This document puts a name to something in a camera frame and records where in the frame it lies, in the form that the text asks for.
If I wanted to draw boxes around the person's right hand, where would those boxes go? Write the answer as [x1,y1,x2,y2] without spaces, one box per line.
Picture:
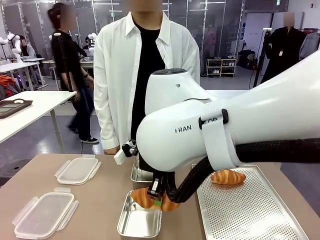
[103,147,121,156]

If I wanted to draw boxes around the wooden shoe rack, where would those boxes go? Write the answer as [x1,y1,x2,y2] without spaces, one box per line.
[206,57,238,78]

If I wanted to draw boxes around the perforated metal baking tray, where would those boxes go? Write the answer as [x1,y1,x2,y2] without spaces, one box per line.
[191,163,310,240]

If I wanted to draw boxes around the clear plastic clip lid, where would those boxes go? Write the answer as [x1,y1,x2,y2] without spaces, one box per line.
[54,154,102,185]
[12,187,80,240]

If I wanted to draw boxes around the figure in black coat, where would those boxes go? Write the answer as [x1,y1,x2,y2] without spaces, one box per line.
[259,12,307,85]

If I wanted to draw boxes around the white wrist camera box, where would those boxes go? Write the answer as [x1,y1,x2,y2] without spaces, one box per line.
[113,147,131,166]

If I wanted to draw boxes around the grey hanging garment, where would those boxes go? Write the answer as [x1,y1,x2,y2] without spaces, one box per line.
[298,31,320,61]

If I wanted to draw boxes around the black bags pile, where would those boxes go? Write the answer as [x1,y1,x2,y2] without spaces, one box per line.
[238,49,259,71]

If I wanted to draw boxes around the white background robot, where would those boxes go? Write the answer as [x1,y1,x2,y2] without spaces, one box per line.
[0,31,23,64]

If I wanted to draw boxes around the rectangular steel container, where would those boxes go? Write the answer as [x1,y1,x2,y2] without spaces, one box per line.
[130,156,155,190]
[116,189,163,238]

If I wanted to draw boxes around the person in white shirt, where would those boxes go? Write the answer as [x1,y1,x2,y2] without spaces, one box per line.
[93,0,201,156]

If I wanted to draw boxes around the long-haired person in black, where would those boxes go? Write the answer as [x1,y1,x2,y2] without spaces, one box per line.
[47,2,101,145]

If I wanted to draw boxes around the white background robot arms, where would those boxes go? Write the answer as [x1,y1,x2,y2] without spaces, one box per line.
[84,32,99,55]

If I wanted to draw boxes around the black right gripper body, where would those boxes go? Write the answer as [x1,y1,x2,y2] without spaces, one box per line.
[151,170,176,192]

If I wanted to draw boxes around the person's right sleeved forearm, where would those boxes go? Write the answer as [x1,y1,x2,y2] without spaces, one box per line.
[96,107,121,151]

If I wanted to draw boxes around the white cable strap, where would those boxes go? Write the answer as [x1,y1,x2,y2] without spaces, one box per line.
[198,108,242,170]

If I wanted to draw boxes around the white background desk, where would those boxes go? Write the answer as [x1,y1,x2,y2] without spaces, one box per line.
[0,57,49,91]

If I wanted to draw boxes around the seated person in grey hoodie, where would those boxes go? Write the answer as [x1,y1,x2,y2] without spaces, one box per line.
[19,34,38,60]

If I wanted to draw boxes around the brown serving tray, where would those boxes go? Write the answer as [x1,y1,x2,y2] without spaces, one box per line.
[0,98,34,120]

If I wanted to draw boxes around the white table with brown tray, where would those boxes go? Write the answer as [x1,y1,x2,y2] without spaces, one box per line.
[0,90,78,154]

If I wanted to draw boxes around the black corrugated cable hose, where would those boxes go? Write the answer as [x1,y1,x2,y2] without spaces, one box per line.
[164,137,320,205]

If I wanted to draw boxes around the black stand with white top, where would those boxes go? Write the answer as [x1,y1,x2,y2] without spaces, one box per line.
[252,27,273,88]

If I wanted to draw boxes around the golden brown croissant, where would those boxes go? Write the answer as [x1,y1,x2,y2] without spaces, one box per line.
[131,188,182,213]
[210,169,247,186]

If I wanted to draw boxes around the orange cloth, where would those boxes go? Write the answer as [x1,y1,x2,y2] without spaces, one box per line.
[0,74,16,98]

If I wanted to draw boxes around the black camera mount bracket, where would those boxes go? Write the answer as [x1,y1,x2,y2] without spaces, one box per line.
[121,139,139,158]

